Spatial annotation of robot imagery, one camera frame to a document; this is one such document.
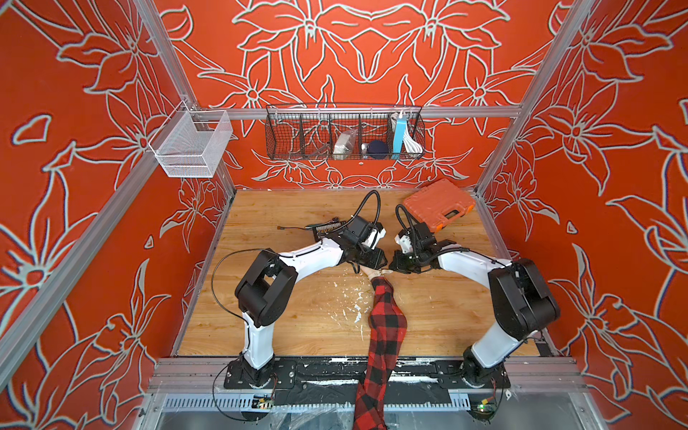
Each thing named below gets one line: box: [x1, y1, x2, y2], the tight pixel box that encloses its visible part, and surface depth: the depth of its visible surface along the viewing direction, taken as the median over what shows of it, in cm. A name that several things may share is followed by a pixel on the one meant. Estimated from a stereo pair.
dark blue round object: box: [367, 139, 389, 160], surface depth 97 cm
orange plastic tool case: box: [403, 178, 476, 234], surface depth 109 cm
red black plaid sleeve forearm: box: [352, 275, 408, 430], surface depth 76 cm
